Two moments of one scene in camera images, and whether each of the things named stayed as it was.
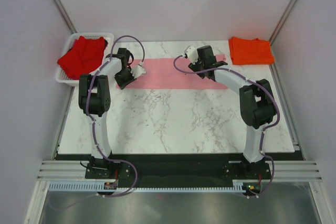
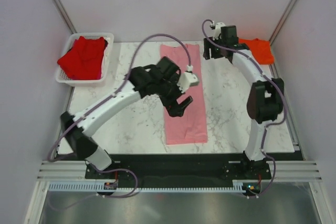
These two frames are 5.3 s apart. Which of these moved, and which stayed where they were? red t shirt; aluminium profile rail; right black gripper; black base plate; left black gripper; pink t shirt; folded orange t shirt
Moved: right black gripper; pink t shirt; left black gripper
Stayed: red t shirt; folded orange t shirt; aluminium profile rail; black base plate
